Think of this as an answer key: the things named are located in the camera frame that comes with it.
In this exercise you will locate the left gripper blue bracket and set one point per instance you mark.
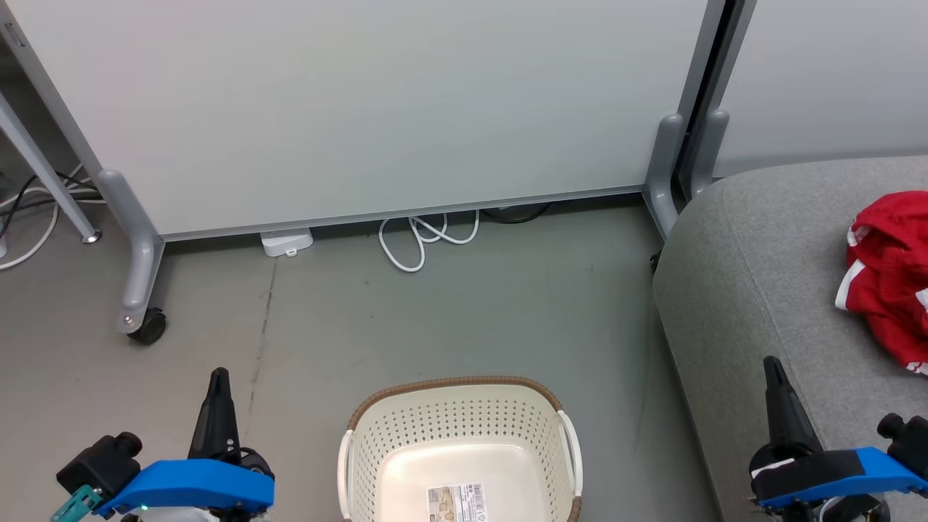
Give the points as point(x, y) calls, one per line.
point(188, 482)

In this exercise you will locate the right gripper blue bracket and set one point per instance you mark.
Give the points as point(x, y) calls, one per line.
point(819, 478)

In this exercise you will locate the red white striped jersey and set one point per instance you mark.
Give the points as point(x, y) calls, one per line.
point(892, 275)

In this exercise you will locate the cream laundry basket brown rim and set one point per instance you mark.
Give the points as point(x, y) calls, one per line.
point(449, 428)

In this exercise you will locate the barcode sticker in basket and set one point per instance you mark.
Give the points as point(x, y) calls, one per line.
point(457, 504)

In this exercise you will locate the black caster wheel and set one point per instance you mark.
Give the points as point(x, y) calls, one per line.
point(150, 326)

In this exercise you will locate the grey fabric sofa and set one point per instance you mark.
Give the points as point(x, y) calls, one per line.
point(761, 290)

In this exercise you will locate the small black sofa foot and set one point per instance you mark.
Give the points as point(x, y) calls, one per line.
point(657, 262)

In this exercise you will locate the grey metal table leg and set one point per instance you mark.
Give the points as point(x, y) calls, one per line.
point(43, 174)

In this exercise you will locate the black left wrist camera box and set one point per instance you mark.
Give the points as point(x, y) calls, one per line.
point(101, 464)

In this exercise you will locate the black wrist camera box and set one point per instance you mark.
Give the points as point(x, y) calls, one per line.
point(101, 464)
point(906, 442)

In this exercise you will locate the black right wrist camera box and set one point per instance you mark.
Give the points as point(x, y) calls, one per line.
point(906, 442)

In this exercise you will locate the teal left camera connector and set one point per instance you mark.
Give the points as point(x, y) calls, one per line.
point(76, 504)

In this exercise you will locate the narrow white partition grey frame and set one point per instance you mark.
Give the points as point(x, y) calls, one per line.
point(819, 72)

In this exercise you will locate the wide white partition grey frame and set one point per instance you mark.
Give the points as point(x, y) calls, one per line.
point(362, 109)

